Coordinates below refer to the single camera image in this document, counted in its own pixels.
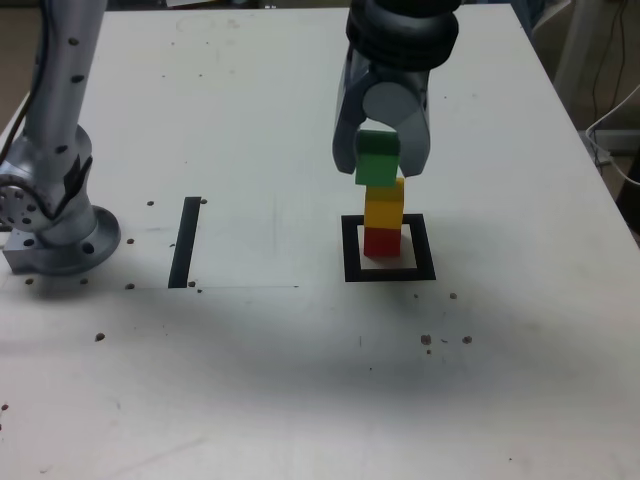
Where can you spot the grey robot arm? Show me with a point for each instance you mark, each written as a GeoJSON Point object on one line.
{"type": "Point", "coordinates": [60, 100]}

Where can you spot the yellow cube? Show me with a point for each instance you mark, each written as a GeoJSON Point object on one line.
{"type": "Point", "coordinates": [382, 210]}

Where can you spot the black tape strip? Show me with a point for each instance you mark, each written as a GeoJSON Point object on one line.
{"type": "Point", "coordinates": [184, 245]}

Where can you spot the red cube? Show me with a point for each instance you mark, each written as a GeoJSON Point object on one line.
{"type": "Point", "coordinates": [382, 242]}

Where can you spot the black tape square outline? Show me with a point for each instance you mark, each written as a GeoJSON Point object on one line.
{"type": "Point", "coordinates": [390, 276]}

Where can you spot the green cube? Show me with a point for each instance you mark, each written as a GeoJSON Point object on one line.
{"type": "Point", "coordinates": [377, 167]}

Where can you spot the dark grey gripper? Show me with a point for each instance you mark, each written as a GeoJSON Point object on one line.
{"type": "Point", "coordinates": [400, 76]}

